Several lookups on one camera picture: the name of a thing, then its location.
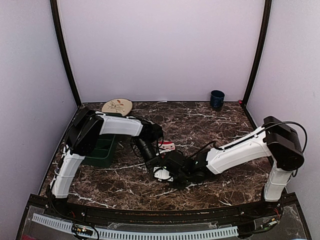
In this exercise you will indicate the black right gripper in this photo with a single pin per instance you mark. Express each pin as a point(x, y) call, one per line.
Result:
point(179, 186)

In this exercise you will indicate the green plastic divider tray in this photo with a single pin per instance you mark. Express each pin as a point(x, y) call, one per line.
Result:
point(102, 150)

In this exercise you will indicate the red Santa Christmas sock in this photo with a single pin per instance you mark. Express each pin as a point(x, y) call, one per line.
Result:
point(166, 146)

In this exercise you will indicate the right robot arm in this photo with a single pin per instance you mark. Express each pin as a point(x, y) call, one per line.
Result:
point(274, 139)

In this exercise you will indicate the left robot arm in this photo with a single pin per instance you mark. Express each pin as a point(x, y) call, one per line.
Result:
point(70, 160)

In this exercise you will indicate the beige decorated plate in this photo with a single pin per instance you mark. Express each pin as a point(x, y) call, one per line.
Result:
point(120, 106)

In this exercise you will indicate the dark blue mug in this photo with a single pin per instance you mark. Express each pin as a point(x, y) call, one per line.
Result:
point(217, 99)

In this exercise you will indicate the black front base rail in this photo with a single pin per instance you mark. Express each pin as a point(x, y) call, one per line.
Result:
point(234, 215)

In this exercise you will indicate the white slotted cable duct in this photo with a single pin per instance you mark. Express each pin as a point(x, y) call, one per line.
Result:
point(88, 232)

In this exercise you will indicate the left black frame post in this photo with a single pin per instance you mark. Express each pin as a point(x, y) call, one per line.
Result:
point(63, 51)

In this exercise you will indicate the black frame post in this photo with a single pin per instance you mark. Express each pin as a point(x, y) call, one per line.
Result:
point(63, 51)
point(259, 51)

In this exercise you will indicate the right black frame post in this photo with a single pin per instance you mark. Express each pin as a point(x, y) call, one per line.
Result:
point(259, 51)

